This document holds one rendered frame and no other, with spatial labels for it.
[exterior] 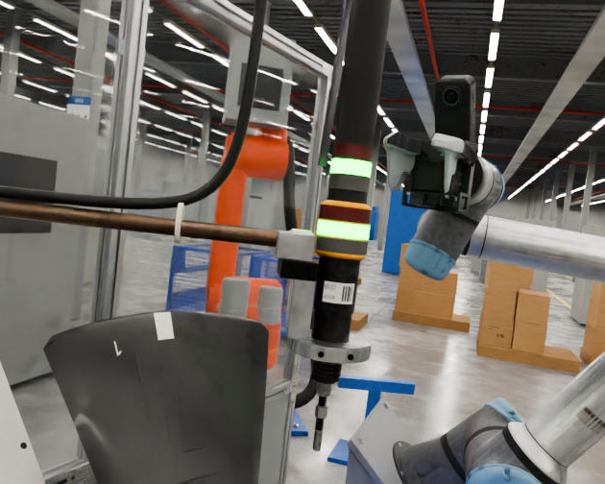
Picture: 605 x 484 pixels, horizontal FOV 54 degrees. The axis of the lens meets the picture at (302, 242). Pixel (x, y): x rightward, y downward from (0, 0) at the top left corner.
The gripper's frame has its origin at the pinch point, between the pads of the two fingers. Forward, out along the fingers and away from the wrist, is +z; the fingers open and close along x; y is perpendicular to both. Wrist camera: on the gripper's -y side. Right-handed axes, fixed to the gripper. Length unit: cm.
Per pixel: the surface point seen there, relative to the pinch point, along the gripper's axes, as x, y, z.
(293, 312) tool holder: 1.7, 17.6, 18.8
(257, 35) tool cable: 6.7, -4.3, 21.1
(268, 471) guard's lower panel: 71, 95, -103
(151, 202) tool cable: 12.3, 10.0, 25.1
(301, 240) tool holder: 1.7, 11.7, 18.9
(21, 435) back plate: 36, 38, 17
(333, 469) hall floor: 119, 166, -271
